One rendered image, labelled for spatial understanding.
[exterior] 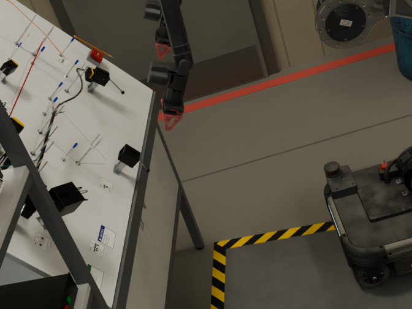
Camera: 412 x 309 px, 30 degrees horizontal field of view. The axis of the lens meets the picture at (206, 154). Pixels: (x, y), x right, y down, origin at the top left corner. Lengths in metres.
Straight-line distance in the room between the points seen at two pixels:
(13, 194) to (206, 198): 2.24
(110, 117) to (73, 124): 0.21
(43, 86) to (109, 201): 0.50
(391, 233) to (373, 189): 0.26
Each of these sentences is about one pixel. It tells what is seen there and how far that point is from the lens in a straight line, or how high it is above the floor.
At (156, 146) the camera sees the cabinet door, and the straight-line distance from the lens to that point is 3.13.
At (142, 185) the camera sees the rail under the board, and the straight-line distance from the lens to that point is 2.69.
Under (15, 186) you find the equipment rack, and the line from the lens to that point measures 1.77.
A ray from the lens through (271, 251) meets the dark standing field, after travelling 3.49.
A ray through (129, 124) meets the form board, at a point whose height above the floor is 0.93.
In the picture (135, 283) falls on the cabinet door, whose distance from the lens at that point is 2.57.
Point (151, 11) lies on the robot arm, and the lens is 2.88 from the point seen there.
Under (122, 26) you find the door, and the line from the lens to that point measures 4.48.
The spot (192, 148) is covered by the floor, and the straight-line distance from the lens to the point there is 4.29.
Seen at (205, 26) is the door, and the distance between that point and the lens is 4.51.
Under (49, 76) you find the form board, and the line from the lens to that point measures 2.80.
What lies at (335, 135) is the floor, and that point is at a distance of 4.07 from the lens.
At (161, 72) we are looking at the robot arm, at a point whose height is 1.25.
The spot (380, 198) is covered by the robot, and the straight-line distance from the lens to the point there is 3.22.
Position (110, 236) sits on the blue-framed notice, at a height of 0.91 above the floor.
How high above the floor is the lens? 2.36
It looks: 34 degrees down
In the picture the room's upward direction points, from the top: 19 degrees counter-clockwise
